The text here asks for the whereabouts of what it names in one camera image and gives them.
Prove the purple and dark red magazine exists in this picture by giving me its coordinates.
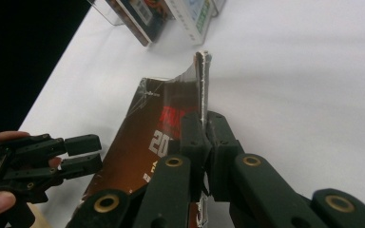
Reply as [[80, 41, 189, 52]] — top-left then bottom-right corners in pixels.
[[105, 0, 155, 48]]

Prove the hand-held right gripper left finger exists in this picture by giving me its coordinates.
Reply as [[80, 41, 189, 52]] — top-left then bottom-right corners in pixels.
[[132, 111, 213, 228]]

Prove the clear acrylic book rack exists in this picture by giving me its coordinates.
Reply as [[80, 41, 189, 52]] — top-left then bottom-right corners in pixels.
[[86, 0, 228, 27]]

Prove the brown magazine with red title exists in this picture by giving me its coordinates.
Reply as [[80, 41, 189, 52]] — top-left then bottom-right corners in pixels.
[[81, 50, 214, 228]]

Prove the purple and blue magazine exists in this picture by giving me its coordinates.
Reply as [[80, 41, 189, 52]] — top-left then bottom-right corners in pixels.
[[120, 0, 176, 45]]

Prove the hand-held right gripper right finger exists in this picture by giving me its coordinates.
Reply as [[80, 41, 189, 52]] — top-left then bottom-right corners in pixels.
[[206, 110, 331, 228]]

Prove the light wooden table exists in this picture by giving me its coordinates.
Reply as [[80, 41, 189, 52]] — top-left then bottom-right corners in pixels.
[[28, 202, 54, 228]]

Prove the thick white book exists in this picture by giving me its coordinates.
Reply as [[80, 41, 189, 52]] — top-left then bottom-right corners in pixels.
[[163, 0, 219, 47]]

